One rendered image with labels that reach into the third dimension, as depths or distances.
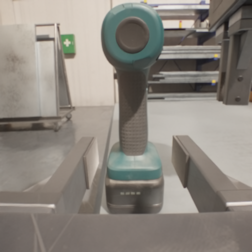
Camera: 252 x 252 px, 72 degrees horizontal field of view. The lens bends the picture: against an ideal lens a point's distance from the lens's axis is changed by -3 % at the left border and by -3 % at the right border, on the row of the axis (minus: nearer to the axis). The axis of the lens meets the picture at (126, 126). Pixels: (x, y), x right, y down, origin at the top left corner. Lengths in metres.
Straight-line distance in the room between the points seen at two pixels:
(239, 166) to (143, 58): 0.29
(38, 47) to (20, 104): 0.88
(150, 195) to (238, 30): 0.20
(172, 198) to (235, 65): 0.19
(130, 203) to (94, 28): 5.02
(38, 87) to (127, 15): 2.81
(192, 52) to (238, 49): 3.93
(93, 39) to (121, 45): 4.93
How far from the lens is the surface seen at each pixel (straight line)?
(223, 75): 0.28
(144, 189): 0.22
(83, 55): 5.11
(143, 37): 0.18
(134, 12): 0.18
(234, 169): 0.38
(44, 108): 2.91
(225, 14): 0.25
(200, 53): 4.30
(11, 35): 3.27
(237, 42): 0.25
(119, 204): 0.23
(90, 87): 5.07
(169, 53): 4.12
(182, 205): 0.26
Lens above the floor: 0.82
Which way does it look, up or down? 16 degrees down
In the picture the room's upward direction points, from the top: 2 degrees counter-clockwise
